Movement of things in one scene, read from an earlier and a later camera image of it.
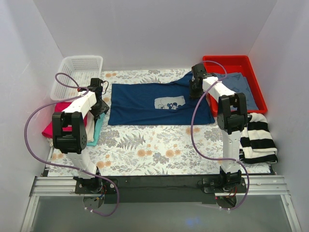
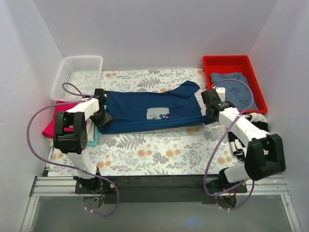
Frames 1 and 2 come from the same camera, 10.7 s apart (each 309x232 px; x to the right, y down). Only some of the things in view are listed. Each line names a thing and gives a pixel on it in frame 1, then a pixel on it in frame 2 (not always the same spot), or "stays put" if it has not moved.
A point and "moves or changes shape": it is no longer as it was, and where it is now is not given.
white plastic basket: x=75 y=73 stays put
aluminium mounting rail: x=262 y=185 stays put
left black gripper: x=101 y=108 -> x=103 y=120
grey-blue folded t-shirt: x=235 y=82 stays put
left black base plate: x=98 y=185 stays put
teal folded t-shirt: x=98 y=126 stays put
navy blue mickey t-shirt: x=169 y=102 moves or changes shape
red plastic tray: x=237 y=64 stays put
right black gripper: x=193 y=91 -> x=209 y=113
